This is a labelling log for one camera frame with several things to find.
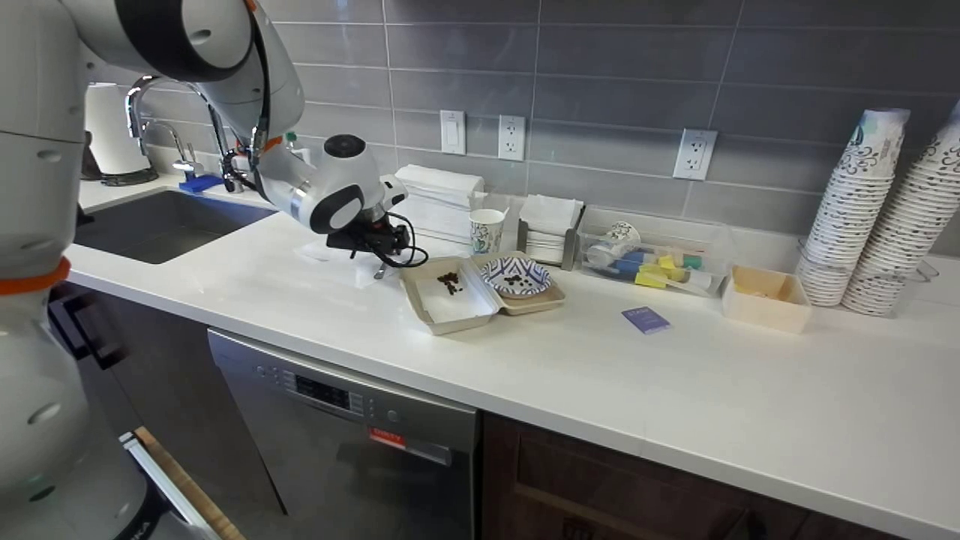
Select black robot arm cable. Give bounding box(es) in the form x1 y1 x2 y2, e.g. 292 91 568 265
213 86 431 269

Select dark undermount sink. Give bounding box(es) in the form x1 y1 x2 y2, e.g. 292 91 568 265
71 190 279 266

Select brown wooden cabinet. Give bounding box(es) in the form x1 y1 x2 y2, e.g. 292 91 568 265
478 408 902 540

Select white wall light switch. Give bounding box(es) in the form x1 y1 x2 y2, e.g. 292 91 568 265
437 108 468 156

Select purple card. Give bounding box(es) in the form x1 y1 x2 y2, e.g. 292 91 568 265
621 302 673 337

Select blue patterned paper bowl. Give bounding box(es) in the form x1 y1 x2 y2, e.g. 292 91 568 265
479 252 554 302

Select tall printed paper cup stack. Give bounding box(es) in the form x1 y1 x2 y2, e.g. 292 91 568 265
839 98 960 321
791 105 913 308

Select clear condiment packet organizer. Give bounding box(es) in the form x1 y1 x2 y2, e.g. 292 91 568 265
579 220 728 301

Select dark cabinet with handle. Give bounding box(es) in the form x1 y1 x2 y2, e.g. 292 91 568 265
42 266 293 540

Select white paper towel roll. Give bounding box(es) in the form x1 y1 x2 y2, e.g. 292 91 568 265
81 81 154 184

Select white clamshell takeout tray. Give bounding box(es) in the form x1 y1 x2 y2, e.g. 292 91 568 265
397 250 568 339

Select small chrome tap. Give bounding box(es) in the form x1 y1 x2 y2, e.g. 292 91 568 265
148 116 198 175

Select stainless steel dishwasher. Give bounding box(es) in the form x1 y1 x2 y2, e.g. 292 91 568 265
205 327 479 540

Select white wall power outlet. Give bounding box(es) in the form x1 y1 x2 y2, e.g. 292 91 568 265
494 111 528 163
669 125 720 184

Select large clear plastic bag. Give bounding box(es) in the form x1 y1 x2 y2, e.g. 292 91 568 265
293 231 415 292

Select tan cardboard box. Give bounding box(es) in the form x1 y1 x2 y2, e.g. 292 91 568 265
717 265 815 337

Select pulled-out wooden drawer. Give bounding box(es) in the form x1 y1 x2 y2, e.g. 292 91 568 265
118 422 248 540

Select clear napkin dispenser white napkins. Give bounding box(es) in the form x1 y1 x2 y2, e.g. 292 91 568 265
393 163 486 250

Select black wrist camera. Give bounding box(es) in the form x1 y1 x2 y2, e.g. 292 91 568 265
384 211 429 265

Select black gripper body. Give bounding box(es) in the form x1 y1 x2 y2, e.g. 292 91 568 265
326 208 408 252

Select chrome gooseneck faucet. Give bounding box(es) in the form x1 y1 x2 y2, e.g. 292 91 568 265
123 72 253 196

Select blue sponge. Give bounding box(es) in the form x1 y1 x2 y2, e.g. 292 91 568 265
178 170 228 196

